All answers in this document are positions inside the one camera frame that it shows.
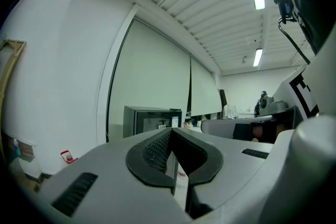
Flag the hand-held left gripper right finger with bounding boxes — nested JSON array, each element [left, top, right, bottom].
[[170, 127, 275, 224]]

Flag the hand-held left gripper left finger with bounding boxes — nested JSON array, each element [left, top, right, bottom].
[[34, 127, 195, 224]]

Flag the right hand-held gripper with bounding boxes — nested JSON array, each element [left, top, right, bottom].
[[201, 64, 321, 145]]

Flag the black glass-door cabinet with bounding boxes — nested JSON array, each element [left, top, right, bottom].
[[122, 105, 183, 139]]

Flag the person's right hand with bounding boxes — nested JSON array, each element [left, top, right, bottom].
[[232, 122, 287, 144]]

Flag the white coat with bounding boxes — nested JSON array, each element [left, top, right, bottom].
[[223, 103, 237, 120]]

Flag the dark leaning boards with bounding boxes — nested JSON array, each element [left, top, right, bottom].
[[218, 89, 228, 113]]

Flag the narrow white roller blind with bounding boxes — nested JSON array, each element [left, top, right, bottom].
[[189, 56, 223, 117]]

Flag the blue-capped plastic bottle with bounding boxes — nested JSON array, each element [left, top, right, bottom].
[[12, 138, 21, 158]]

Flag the black chest-mounted device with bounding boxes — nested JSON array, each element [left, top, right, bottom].
[[268, 0, 296, 24]]

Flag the wide white roller blind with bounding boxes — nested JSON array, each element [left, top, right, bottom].
[[108, 17, 192, 131]]

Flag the red-handled clear bottle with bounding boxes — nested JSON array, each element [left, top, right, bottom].
[[60, 150, 79, 165]]

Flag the black cable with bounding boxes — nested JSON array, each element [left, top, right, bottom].
[[277, 17, 311, 65]]

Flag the wooden frame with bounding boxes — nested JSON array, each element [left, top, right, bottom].
[[0, 38, 27, 103]]

